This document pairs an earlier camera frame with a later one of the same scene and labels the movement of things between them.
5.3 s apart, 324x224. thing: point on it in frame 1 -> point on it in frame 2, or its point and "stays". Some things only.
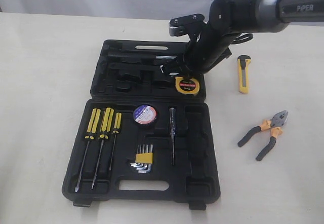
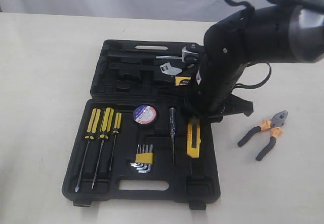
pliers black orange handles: x=275 y=123 stays
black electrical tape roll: x=145 y=114 stays
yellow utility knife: x=244 y=63 -> x=193 y=138
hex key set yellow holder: x=144 y=158 stays
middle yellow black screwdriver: x=106 y=124 stays
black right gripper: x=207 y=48 -> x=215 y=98
